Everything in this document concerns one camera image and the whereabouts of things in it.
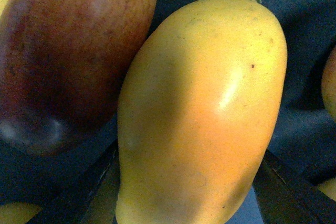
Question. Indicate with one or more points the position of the yellow mango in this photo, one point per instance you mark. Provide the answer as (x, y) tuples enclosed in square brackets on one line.
[(197, 110)]

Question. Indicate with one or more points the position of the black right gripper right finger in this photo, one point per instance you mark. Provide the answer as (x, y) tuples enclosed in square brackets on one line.
[(283, 196)]

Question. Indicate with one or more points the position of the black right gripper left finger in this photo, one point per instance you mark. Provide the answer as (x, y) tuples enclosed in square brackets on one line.
[(72, 203)]

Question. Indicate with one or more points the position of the red mango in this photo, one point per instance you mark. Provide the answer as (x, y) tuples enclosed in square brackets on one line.
[(62, 66)]

